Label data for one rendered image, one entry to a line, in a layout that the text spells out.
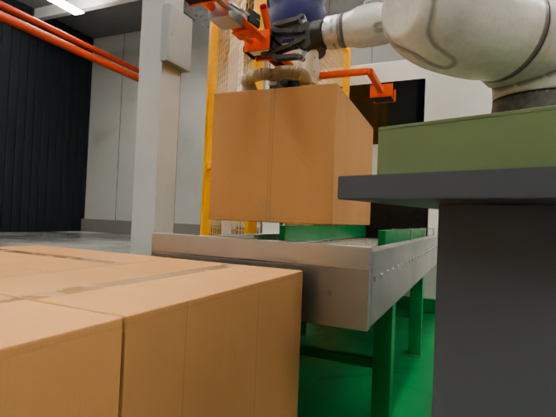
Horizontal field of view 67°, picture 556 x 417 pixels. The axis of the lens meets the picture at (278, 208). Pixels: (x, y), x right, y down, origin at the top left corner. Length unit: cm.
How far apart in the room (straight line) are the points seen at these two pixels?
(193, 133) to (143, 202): 1010
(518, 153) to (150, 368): 57
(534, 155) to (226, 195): 90
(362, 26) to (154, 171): 146
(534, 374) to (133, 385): 57
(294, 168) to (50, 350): 88
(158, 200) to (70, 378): 185
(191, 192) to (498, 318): 1164
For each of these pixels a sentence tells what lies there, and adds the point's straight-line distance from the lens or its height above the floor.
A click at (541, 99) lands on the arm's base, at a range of 81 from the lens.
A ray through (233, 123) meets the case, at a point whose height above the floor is 96.
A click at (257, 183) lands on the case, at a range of 127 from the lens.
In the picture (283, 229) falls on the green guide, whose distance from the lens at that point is 197.
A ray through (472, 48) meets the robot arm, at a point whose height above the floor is 93.
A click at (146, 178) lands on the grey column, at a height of 86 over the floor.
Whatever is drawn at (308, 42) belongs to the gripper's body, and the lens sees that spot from 128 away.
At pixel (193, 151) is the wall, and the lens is 1232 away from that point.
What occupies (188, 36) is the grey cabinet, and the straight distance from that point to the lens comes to 259.
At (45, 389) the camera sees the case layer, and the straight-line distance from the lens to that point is 52.
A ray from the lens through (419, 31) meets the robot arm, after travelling 67.
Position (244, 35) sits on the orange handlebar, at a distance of 128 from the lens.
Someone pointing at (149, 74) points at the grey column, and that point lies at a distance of 248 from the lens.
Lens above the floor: 67
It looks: 1 degrees up
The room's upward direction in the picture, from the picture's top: 2 degrees clockwise
